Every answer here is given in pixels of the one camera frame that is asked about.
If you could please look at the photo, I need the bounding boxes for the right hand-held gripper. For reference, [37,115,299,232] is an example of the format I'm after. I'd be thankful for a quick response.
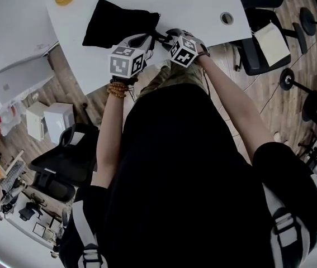
[165,28,210,68]

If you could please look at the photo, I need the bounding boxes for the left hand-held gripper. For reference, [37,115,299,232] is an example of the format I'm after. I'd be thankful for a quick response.
[108,32,173,79]

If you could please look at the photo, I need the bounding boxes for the black cloth bag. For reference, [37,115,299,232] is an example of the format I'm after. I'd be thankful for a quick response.
[82,0,162,50]

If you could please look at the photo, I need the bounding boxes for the person's left forearm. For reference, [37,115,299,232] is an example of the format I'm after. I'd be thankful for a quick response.
[90,78,138,190]

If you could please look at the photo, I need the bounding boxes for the person's right forearm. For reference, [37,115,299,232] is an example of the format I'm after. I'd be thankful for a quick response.
[196,45,277,167]

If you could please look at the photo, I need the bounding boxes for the beige cloth tote bag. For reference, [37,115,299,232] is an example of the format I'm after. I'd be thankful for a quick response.
[249,21,292,68]

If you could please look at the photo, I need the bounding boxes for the person's camouflage trousers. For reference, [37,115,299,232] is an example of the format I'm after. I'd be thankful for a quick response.
[138,61,207,97]

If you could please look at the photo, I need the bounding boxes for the white cabinet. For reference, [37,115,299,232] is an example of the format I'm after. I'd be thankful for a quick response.
[25,102,75,145]

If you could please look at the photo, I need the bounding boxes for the person's black top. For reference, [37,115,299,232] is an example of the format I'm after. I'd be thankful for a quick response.
[58,83,317,268]

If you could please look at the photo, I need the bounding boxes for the white low desk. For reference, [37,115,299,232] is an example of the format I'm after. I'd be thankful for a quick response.
[0,53,56,107]

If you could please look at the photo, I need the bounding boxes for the black mesh office chair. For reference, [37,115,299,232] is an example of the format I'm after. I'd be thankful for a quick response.
[27,122,101,204]

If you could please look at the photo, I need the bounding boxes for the black wheeled stand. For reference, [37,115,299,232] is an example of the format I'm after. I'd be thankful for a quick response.
[279,68,317,135]

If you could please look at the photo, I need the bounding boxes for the round desk cable grommet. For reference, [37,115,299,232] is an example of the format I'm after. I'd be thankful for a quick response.
[220,11,235,26]

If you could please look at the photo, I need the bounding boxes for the brown bead bracelet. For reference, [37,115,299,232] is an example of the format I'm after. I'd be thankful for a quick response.
[106,82,129,99]

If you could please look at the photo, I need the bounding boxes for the white backpack strap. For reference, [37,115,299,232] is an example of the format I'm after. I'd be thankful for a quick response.
[262,182,311,268]
[70,199,105,268]

